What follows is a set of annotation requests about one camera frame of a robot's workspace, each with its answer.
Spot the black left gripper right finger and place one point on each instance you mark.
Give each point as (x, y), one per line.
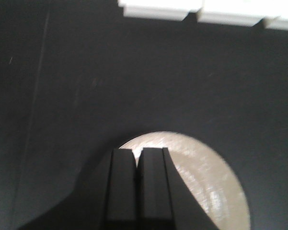
(155, 211)

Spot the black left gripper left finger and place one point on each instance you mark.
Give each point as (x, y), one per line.
(121, 200)

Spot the beige round plate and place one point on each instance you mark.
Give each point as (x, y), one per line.
(207, 175)

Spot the left white plastic bin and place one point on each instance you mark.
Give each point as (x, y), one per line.
(172, 10)

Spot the white plastic bin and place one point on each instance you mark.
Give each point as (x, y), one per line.
(238, 12)
(172, 10)
(277, 23)

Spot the middle white plastic bin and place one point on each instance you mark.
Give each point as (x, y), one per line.
(238, 12)

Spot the right white plastic bin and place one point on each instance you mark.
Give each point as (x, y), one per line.
(277, 23)

